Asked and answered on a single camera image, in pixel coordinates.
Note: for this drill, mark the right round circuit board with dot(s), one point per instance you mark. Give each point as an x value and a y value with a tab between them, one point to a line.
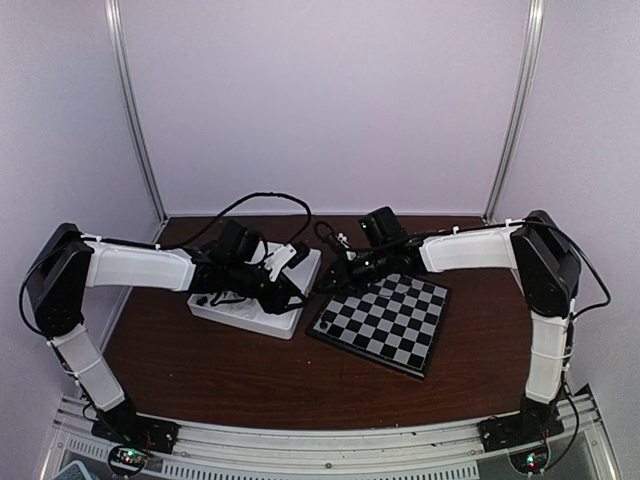
531	461

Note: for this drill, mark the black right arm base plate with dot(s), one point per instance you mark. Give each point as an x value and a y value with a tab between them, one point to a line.
498	433

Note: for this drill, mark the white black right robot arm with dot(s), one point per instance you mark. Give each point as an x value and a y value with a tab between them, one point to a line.
547	265

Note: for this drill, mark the aluminium frame post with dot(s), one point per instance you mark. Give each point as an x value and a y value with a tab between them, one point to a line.
116	32
528	64

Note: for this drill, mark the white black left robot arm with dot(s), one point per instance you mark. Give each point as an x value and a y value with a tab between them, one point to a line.
237	266

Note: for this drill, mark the right aluminium frame post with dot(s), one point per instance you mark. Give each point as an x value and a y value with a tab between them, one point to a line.
528	64

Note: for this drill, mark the left round circuit board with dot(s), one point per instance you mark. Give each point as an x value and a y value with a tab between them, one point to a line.
126	461

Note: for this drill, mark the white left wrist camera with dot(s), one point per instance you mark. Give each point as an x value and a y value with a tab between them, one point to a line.
280	256

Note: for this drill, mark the white chess piece pile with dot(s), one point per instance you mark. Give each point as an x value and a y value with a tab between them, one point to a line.
245	308

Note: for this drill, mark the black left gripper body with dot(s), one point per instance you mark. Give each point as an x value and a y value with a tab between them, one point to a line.
239	280

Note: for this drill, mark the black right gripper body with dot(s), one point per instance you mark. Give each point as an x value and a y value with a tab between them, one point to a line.
358	278

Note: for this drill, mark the black silver chessboard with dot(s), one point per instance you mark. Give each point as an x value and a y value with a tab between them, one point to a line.
395	324

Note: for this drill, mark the aluminium front rail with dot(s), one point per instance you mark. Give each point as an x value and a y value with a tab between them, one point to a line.
452	450

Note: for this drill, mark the left aluminium frame post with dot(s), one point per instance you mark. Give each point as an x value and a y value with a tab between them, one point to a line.
116	32

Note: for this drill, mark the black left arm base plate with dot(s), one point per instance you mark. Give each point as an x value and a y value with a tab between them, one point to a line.
154	435

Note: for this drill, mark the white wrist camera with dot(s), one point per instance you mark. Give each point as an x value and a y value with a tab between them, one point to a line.
343	239
280	256

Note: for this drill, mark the round circuit board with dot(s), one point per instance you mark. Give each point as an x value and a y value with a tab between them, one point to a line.
126	461
531	461

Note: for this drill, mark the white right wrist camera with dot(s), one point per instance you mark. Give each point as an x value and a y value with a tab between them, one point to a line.
343	239

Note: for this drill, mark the blue plastic basket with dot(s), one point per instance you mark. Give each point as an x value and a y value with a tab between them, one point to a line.
75	470

